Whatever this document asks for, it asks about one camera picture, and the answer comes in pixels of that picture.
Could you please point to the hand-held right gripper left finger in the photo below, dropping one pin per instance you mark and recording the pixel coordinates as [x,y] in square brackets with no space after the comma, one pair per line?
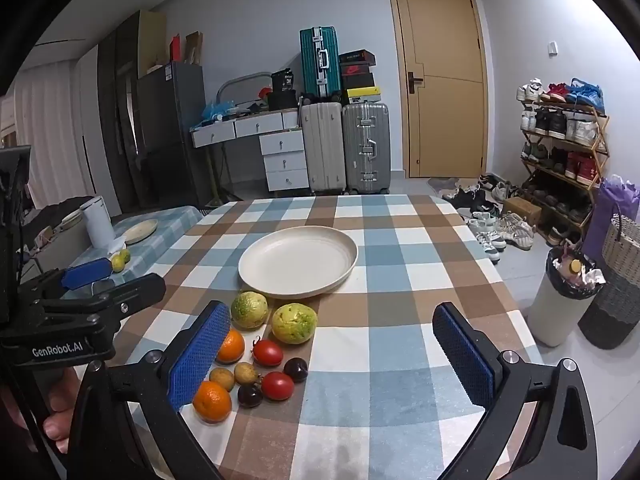
[200,355]

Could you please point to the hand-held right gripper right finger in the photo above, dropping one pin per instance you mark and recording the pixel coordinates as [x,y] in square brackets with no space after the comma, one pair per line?
[465,360]

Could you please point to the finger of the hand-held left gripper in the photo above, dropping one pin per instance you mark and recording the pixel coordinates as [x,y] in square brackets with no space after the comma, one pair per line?
[87,272]
[135,292]

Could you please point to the small brown round fruit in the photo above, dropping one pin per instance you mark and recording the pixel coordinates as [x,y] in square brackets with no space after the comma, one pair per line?
[222,379]
[246,373]

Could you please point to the orange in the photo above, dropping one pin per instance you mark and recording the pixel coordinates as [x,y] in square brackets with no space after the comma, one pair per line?
[232,347]
[212,402]

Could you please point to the dark purple plum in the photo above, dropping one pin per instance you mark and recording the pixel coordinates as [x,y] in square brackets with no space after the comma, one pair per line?
[296,370]
[250,396]

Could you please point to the red tomato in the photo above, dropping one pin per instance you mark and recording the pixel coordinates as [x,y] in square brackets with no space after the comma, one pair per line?
[278,386]
[268,353]

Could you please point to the cream round plate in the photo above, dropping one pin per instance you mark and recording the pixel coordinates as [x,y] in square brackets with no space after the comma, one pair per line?
[300,260]

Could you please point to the person's left hand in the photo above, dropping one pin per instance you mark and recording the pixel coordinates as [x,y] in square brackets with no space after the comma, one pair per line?
[57,430]

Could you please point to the small yellow-green fruit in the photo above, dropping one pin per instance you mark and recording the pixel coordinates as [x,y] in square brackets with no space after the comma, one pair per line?
[126,256]
[118,263]

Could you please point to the white kettle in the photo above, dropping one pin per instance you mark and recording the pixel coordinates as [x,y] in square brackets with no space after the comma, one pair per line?
[98,225]

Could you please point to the small beige plate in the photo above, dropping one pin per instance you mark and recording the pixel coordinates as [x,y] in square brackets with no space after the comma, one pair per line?
[140,231]

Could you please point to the dark cloth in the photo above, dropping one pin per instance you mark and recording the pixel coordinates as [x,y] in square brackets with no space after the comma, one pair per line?
[55,217]

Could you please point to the green bumpy citrus fruit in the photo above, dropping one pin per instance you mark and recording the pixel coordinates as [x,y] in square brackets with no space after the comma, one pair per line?
[250,310]

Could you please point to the blue checkered cloth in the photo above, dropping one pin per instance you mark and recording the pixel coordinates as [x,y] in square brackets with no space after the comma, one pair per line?
[170,225]

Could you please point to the yellow bumpy citrus fruit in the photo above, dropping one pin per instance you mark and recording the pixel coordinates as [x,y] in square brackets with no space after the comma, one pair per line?
[295,323]

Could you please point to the white trash bin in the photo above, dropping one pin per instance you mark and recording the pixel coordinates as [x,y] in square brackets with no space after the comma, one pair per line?
[555,315]

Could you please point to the pile of sneakers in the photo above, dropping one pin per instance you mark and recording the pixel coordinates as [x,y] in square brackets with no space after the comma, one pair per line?
[492,225]

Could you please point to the white curtain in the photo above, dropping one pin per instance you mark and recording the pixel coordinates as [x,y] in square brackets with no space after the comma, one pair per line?
[47,125]

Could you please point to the brown cardboard box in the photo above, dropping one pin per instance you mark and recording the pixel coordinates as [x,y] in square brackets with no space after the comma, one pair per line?
[521,210]

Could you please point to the dark grey refrigerator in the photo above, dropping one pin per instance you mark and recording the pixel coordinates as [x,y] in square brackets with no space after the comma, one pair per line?
[172,135]

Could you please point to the dark tall cabinet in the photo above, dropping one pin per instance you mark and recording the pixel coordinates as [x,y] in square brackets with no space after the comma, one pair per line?
[117,110]

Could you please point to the woven laundry basket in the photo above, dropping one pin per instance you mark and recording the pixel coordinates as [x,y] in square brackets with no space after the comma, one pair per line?
[617,280]

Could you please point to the grey door mat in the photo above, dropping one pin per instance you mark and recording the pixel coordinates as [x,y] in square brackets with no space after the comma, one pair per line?
[445,186]

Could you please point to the blue plastic bag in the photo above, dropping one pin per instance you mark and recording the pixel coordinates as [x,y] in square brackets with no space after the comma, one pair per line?
[217,110]

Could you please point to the purple bag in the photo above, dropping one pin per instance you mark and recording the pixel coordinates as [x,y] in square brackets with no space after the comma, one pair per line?
[605,215]

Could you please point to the white desk with drawers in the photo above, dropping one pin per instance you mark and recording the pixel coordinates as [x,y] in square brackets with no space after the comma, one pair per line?
[282,155]

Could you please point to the grey suitcase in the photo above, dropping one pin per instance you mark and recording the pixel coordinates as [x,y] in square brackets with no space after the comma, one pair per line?
[366,147]

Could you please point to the white suitcase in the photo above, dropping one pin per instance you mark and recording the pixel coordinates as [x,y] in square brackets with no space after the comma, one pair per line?
[324,147]

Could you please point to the red cap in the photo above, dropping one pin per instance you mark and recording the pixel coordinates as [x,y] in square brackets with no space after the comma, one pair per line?
[265,92]

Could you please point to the flat brown cardboard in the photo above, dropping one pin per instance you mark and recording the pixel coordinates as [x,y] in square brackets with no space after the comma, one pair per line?
[151,42]

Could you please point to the yellow wooden door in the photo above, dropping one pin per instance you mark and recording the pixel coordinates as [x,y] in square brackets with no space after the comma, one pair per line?
[445,120]

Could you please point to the black bag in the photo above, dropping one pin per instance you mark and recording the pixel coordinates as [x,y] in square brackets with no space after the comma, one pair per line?
[283,101]

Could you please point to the wooden shoe rack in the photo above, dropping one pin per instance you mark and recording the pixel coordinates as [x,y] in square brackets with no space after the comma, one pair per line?
[597,147]

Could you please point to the black box with white print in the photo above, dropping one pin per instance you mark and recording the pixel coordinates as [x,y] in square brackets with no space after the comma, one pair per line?
[283,81]

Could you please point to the rows of assorted shoes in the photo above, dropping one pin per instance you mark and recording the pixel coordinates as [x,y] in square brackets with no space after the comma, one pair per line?
[580,127]

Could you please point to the yellow and white shoe box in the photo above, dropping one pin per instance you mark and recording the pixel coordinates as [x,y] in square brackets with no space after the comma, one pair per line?
[364,96]

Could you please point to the teal suitcase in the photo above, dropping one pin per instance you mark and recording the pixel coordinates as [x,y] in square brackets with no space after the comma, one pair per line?
[320,62]

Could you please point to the red and black shoe box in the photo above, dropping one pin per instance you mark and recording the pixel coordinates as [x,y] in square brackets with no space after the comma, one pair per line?
[357,69]

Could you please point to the grey curved tube frame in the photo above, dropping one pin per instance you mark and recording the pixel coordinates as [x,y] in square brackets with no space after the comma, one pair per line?
[240,78]

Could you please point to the white wall switch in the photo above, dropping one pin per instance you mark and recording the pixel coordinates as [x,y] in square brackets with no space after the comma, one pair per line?
[553,48]

